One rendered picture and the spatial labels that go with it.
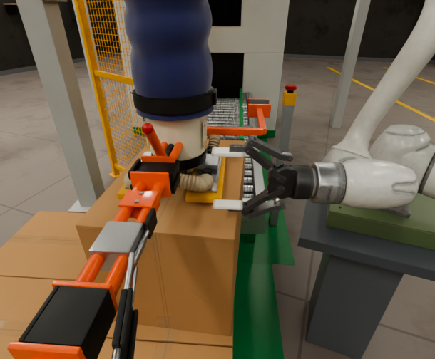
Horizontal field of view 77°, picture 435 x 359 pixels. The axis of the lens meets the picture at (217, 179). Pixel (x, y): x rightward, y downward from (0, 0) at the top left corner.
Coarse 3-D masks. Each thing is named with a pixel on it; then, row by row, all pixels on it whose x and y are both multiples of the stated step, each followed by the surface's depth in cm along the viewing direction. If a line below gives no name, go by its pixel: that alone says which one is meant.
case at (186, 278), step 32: (224, 192) 81; (96, 224) 68; (160, 224) 68; (192, 224) 68; (224, 224) 68; (160, 256) 70; (192, 256) 69; (224, 256) 67; (160, 288) 77; (192, 288) 75; (224, 288) 73; (160, 320) 85; (192, 320) 82; (224, 320) 80
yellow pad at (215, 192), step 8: (208, 152) 92; (224, 160) 93; (208, 168) 82; (224, 168) 88; (216, 176) 83; (224, 176) 85; (216, 184) 78; (192, 192) 76; (200, 192) 76; (208, 192) 76; (216, 192) 76; (192, 200) 75; (200, 200) 74; (208, 200) 74
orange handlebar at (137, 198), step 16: (256, 112) 103; (208, 128) 85; (224, 128) 85; (240, 128) 85; (256, 128) 85; (176, 144) 74; (128, 192) 53; (144, 192) 53; (160, 192) 55; (128, 208) 50; (144, 208) 50; (96, 256) 40; (96, 272) 38; (112, 272) 37
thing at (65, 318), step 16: (64, 288) 33; (80, 288) 33; (96, 288) 33; (112, 288) 34; (48, 304) 32; (64, 304) 32; (80, 304) 32; (96, 304) 32; (112, 304) 34; (32, 320) 30; (48, 320) 30; (64, 320) 30; (80, 320) 30; (96, 320) 31; (112, 320) 35; (32, 336) 28; (48, 336) 28; (64, 336) 28; (80, 336) 28; (96, 336) 31; (16, 352) 28; (32, 352) 27; (48, 352) 27; (64, 352) 27; (80, 352) 27; (96, 352) 31
